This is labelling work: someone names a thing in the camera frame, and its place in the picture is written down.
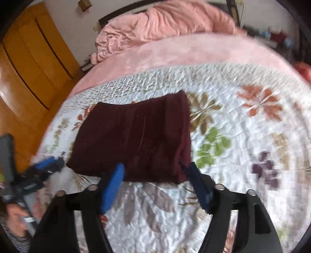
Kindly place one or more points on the dark bed headboard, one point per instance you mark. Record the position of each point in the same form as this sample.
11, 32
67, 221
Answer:
116, 15

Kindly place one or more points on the pink plush blanket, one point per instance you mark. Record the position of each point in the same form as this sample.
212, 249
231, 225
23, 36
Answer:
182, 51

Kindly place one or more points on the maroon pants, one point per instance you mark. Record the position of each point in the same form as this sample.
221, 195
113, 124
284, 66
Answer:
133, 138

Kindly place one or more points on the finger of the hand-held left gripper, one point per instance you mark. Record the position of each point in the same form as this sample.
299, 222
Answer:
58, 165
43, 163

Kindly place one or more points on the person's left forearm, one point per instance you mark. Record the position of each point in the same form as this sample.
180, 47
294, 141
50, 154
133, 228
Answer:
19, 243

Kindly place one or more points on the floral quilt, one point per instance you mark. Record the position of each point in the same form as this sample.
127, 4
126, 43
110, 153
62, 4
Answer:
243, 136

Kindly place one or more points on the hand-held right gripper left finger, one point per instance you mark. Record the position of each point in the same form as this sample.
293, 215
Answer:
111, 189

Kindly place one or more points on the pink duvet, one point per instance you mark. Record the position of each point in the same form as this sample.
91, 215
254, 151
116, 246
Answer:
158, 24

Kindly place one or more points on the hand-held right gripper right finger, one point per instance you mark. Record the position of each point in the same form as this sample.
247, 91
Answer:
200, 187

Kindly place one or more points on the red cloth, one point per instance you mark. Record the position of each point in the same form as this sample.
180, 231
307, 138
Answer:
303, 71

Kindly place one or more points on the wooden wardrobe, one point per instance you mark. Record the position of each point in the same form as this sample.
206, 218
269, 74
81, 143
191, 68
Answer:
29, 60

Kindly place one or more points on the person's left hand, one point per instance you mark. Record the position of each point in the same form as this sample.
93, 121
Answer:
17, 216

